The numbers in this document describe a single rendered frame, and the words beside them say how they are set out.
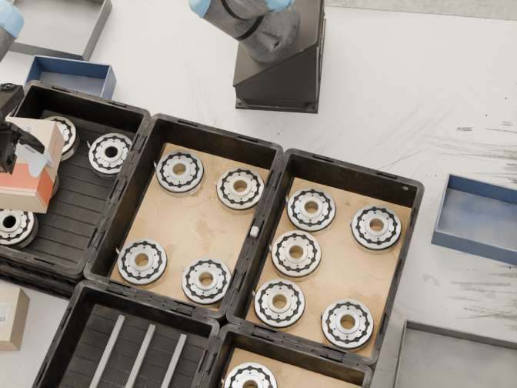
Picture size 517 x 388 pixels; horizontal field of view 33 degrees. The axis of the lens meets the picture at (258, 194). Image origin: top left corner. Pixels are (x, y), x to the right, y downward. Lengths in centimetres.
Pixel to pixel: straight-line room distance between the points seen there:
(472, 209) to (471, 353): 34
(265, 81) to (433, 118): 42
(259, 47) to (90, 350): 75
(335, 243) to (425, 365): 32
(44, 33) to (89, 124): 42
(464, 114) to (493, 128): 8
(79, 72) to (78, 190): 41
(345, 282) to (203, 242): 31
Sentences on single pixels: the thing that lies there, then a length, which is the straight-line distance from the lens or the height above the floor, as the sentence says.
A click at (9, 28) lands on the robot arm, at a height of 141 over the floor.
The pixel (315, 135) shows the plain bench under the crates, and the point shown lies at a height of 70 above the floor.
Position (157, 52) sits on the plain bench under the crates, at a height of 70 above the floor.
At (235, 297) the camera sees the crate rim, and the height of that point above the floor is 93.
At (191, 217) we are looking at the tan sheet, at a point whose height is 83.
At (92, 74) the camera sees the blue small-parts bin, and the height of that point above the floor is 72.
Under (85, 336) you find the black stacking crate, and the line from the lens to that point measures 183.
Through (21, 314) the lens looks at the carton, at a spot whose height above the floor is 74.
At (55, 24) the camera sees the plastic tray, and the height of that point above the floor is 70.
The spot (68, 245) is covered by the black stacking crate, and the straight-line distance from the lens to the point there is 191.
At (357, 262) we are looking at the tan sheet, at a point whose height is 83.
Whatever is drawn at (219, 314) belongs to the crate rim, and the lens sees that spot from 169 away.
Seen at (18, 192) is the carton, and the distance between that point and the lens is 166.
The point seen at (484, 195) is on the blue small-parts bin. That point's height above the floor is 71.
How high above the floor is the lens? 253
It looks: 64 degrees down
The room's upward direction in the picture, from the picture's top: 7 degrees counter-clockwise
